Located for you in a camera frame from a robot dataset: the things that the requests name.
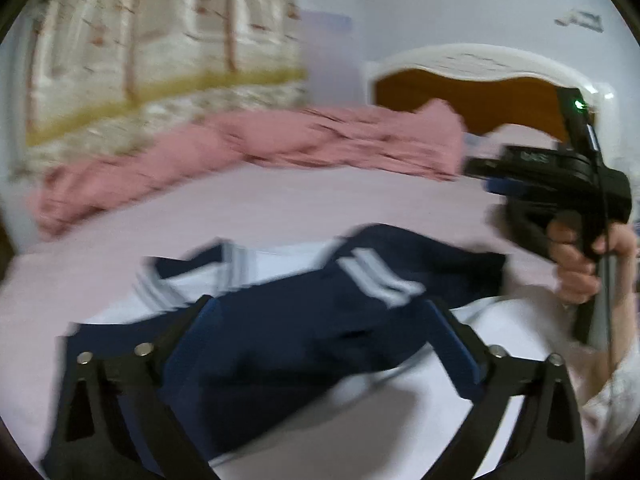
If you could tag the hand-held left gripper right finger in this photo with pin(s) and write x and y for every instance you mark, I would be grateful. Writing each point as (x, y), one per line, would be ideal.
(457, 355)

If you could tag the pale purple wall sheet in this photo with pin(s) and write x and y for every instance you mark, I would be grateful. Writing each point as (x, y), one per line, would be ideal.
(325, 22)

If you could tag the pink quilt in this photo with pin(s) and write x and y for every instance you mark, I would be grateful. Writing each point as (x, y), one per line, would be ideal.
(250, 140)

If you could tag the person's right hand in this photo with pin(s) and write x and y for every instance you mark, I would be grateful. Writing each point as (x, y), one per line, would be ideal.
(575, 275)

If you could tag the tree print curtain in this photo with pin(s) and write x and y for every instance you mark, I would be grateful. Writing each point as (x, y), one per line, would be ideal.
(150, 35)

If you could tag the blue wall poster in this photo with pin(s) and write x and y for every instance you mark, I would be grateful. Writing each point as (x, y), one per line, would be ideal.
(582, 20)

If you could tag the white and wooden headboard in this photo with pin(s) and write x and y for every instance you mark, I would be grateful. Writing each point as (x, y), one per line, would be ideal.
(450, 100)

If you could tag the bed with pink sheet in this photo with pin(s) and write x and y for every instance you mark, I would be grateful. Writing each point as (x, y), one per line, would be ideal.
(200, 210)

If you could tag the white and navy baseball jacket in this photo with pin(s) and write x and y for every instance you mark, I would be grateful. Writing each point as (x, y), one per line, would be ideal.
(300, 320)

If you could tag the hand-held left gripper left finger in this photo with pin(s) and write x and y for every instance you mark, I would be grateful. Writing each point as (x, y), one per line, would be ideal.
(197, 330)

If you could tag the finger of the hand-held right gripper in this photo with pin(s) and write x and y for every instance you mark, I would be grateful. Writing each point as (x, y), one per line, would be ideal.
(485, 167)
(499, 186)

